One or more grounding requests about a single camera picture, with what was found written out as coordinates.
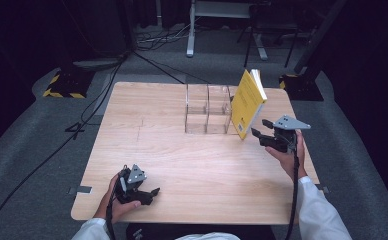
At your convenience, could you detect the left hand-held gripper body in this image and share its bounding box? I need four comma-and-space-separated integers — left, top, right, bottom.
114, 163, 154, 205

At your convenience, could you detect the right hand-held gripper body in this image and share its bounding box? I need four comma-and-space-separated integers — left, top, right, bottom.
264, 114, 312, 155

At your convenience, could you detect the yellow book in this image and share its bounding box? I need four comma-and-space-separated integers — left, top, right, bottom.
229, 68, 269, 141

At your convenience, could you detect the clear acrylic book rack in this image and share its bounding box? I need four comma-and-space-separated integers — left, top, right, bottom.
184, 82, 250, 136

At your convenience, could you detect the person's left hand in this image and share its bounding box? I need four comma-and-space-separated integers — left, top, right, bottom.
93, 172, 143, 225

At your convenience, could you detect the person's right hand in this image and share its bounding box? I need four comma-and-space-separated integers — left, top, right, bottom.
264, 129, 309, 183

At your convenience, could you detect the yellow black striped stand base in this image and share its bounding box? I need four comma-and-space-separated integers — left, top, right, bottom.
42, 67, 95, 100
278, 73, 325, 102

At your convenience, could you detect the person's white torso clothing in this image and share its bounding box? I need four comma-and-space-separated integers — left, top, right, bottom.
175, 232, 242, 240

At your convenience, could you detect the grey slanted metal pole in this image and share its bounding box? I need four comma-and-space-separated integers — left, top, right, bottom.
293, 0, 348, 75

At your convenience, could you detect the black metal stand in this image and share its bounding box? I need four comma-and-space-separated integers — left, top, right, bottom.
236, 2, 300, 69

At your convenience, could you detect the left hand-held gripper black cable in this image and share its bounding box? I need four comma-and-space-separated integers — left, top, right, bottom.
105, 164, 130, 240

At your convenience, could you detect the hand-held gripper black cable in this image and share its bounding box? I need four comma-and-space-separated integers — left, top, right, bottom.
283, 131, 300, 240
105, 164, 130, 240

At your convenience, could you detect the right hand-held gripper black cable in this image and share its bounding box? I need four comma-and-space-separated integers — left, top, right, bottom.
283, 131, 300, 240

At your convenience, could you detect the long black floor cable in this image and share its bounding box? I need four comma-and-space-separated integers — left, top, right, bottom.
0, 49, 130, 236

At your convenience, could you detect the thin black floor cable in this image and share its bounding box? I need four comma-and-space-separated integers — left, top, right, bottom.
131, 49, 213, 86

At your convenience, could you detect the white desk frame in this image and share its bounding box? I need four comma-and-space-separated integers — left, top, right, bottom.
185, 0, 270, 62

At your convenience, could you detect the bundle of floor cables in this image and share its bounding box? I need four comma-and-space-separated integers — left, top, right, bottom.
135, 22, 197, 52

